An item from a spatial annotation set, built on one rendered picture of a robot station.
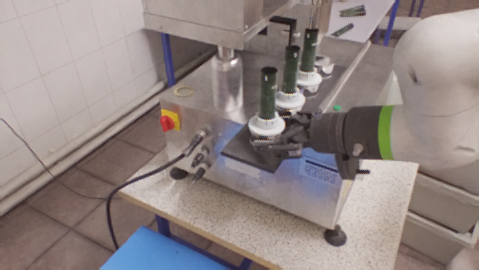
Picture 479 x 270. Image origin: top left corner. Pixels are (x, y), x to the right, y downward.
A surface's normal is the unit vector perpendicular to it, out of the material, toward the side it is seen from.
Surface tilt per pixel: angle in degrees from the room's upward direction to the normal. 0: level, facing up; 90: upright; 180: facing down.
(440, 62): 76
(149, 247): 0
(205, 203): 0
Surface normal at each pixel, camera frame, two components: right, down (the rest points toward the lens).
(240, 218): 0.00, -0.80
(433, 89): -0.40, 0.73
